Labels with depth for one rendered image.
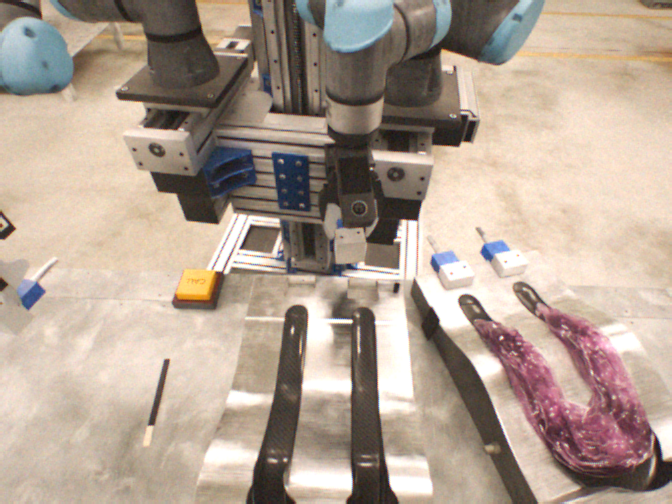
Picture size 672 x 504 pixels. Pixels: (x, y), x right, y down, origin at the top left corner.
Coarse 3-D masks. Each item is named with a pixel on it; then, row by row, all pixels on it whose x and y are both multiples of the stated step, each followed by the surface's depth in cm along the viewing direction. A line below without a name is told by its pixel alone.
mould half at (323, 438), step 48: (336, 288) 67; (384, 288) 67; (336, 336) 61; (384, 336) 61; (240, 384) 56; (336, 384) 56; (384, 384) 56; (240, 432) 49; (336, 432) 49; (384, 432) 50; (240, 480) 44; (336, 480) 44
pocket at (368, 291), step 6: (348, 282) 69; (348, 288) 70; (354, 288) 70; (360, 288) 70; (366, 288) 70; (372, 288) 70; (348, 294) 69; (354, 294) 69; (360, 294) 69; (366, 294) 69; (372, 294) 69
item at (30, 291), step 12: (48, 264) 65; (36, 276) 63; (24, 288) 60; (36, 288) 61; (24, 300) 60; (36, 300) 62; (0, 312) 56; (12, 312) 58; (24, 312) 60; (0, 324) 57; (12, 324) 58; (24, 324) 60
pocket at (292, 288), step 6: (288, 276) 69; (288, 282) 69; (294, 282) 70; (300, 282) 69; (306, 282) 70; (312, 282) 69; (288, 288) 70; (294, 288) 70; (300, 288) 70; (306, 288) 70; (312, 288) 70; (288, 294) 69; (294, 294) 69; (300, 294) 69; (306, 294) 69; (312, 294) 69
